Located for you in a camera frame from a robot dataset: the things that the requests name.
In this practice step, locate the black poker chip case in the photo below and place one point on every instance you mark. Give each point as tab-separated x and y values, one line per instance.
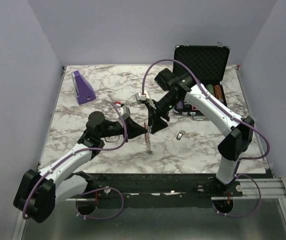
208	63

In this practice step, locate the red handled metal key holder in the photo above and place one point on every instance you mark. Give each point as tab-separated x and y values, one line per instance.
147	139

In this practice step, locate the purple plastic object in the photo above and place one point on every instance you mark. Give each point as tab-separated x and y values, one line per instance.
84	92

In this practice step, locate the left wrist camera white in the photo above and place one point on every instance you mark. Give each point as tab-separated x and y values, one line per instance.
123	110

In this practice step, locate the right aluminium rail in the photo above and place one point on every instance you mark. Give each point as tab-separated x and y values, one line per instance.
270	188

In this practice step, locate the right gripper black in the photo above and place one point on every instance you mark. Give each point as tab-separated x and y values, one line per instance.
154	119

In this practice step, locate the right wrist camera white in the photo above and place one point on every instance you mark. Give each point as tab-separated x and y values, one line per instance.
142	98

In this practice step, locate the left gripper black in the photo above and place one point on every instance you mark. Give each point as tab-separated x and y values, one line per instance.
133	129

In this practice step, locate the green chip stack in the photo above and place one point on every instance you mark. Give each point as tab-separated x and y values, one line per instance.
210	88

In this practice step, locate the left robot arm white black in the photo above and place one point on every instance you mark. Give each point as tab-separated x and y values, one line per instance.
36	194

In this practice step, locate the key with black tag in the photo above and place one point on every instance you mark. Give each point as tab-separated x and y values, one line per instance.
180	134

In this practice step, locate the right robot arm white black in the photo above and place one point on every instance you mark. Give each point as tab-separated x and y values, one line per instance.
237	131

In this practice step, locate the orange chip stack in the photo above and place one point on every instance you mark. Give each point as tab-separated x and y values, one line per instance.
219	94

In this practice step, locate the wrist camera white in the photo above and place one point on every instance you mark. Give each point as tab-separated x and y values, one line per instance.
123	110
142	98

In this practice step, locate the black mounting base plate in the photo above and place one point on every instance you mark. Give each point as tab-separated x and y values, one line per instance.
145	191

